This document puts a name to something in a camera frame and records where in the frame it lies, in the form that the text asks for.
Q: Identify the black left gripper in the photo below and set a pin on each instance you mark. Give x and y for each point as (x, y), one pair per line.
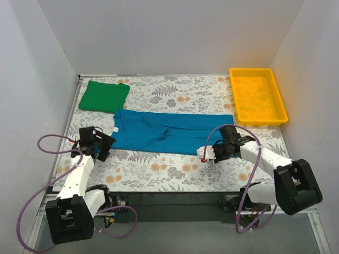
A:
(105, 144)

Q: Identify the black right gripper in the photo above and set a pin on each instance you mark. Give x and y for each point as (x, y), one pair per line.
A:
(215, 152)

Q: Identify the blue t shirt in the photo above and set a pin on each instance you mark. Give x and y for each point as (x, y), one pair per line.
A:
(166, 132)

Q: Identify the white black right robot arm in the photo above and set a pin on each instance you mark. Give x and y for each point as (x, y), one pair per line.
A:
(295, 187)

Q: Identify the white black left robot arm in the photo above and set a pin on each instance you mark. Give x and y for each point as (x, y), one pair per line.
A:
(70, 215)

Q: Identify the floral patterned table mat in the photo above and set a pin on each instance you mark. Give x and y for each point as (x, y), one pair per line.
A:
(135, 171)

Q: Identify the green folded t shirt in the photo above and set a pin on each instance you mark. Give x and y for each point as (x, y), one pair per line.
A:
(102, 97)

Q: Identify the yellow plastic bin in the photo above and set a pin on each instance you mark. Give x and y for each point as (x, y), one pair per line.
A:
(257, 97)

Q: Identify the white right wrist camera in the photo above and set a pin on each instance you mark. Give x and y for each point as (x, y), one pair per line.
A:
(206, 154)

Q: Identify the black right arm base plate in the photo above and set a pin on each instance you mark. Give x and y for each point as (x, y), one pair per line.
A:
(230, 203)

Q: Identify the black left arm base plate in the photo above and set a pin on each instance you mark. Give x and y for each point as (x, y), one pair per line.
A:
(121, 200)

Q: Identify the aluminium frame rail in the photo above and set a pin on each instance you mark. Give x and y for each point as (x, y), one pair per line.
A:
(191, 223)

